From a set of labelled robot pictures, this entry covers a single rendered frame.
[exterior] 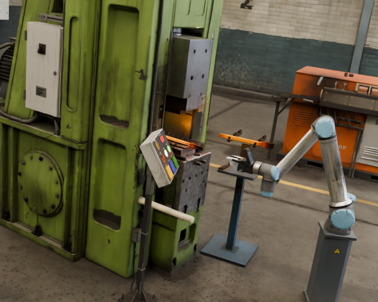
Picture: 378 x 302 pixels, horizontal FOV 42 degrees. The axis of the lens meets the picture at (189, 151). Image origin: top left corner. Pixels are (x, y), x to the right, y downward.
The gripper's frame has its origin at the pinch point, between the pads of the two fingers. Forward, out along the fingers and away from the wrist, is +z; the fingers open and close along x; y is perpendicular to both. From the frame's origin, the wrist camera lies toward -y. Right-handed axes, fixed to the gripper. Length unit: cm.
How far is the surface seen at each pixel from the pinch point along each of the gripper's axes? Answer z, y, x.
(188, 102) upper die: 33.0, -33.5, -10.8
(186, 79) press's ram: 33, -50, -17
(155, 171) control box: 13, -3, -72
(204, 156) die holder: 27.0, 10.1, 11.8
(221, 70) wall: 391, 48, 691
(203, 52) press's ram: 33, -68, 2
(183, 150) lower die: 33.0, 2.8, -8.7
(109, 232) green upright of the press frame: 67, 69, -44
